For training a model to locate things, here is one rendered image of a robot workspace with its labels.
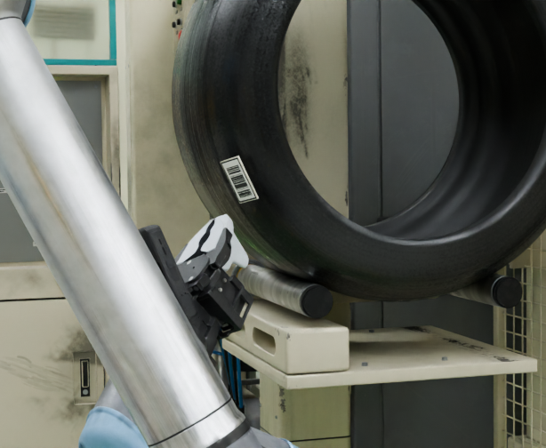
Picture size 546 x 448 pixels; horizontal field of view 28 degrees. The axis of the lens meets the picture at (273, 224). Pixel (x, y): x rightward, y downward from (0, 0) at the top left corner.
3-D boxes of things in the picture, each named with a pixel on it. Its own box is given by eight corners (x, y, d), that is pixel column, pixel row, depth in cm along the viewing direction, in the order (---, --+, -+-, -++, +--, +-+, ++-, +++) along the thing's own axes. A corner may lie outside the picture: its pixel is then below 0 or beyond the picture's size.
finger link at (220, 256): (213, 245, 133) (189, 293, 127) (204, 235, 132) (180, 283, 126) (244, 233, 131) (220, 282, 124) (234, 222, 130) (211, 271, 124)
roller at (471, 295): (392, 264, 187) (415, 252, 188) (402, 288, 188) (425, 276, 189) (490, 284, 154) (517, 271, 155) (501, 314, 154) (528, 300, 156)
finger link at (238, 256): (247, 244, 138) (224, 293, 131) (219, 209, 136) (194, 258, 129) (267, 236, 136) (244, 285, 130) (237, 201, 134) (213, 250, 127)
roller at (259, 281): (229, 276, 179) (250, 258, 180) (247, 297, 180) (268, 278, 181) (294, 301, 146) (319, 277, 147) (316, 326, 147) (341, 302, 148)
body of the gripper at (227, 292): (210, 312, 134) (175, 385, 126) (165, 262, 131) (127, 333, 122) (258, 294, 130) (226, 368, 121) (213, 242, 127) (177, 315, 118)
